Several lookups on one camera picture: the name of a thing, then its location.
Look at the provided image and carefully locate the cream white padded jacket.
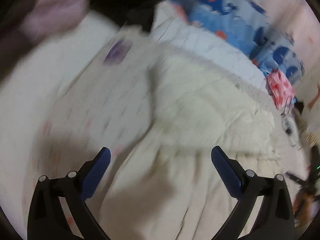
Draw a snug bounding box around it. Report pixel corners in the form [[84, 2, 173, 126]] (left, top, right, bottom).
[[100, 55, 281, 239]]

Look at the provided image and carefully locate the white garment with black print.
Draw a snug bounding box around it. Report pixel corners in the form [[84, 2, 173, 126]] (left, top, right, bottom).
[[281, 108, 303, 150]]

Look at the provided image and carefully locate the white cherry print bedsheet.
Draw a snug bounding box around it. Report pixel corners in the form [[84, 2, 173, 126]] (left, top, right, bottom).
[[1, 12, 155, 238]]

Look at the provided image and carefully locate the red pink patterned cloth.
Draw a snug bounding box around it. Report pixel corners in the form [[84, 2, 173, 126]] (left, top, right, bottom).
[[266, 69, 295, 110]]

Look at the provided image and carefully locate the blue whale print blanket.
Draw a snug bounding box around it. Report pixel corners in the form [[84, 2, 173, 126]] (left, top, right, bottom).
[[171, 0, 304, 84]]

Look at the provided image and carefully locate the purple lilac garment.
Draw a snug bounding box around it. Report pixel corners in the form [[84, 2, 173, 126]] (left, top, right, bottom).
[[0, 0, 93, 73]]

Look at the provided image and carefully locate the white quilted duvet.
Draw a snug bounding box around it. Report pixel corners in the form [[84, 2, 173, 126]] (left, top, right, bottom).
[[151, 1, 267, 92]]

